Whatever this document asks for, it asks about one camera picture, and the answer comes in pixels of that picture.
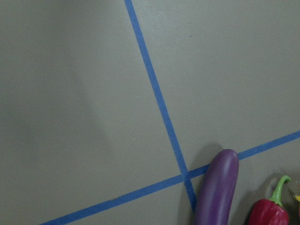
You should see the red yellow pomegranate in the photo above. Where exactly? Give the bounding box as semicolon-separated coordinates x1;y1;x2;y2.
293;181;300;202

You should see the purple eggplant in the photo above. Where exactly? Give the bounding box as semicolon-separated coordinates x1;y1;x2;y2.
194;149;239;225

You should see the red chili pepper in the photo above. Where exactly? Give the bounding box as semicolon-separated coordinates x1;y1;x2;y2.
248;175;291;225

